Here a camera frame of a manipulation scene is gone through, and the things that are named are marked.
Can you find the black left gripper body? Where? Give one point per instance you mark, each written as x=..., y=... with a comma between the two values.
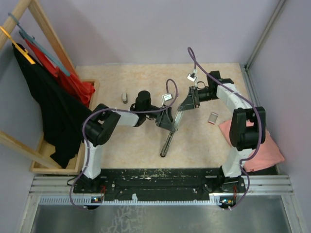
x=159, y=117

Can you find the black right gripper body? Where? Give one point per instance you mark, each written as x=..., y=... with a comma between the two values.
x=196, y=100

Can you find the large black chrome stapler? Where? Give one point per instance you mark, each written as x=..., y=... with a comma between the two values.
x=176, y=124

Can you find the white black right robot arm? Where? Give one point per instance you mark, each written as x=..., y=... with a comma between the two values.
x=247, y=129

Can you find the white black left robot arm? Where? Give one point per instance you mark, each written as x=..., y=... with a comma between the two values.
x=98, y=129

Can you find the red hanging garment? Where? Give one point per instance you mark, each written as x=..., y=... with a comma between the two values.
x=82, y=91

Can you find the pink folded cloth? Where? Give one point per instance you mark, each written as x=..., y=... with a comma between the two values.
x=267, y=156

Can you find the black hanging garment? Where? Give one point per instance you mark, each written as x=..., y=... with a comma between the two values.
x=62, y=114

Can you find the yellow clothes hanger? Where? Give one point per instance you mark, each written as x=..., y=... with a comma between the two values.
x=22, y=51

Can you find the teal clothes hanger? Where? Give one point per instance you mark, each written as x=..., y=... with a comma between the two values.
x=36, y=46

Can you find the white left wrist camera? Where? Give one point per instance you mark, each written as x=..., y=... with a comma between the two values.
x=166, y=97

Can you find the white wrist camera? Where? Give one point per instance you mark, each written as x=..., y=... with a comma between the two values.
x=166, y=97
x=192, y=77

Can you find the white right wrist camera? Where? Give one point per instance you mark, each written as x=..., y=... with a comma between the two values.
x=192, y=77

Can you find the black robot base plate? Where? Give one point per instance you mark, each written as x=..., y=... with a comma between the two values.
x=161, y=184

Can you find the aluminium rail frame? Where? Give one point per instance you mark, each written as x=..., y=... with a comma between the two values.
x=267, y=205

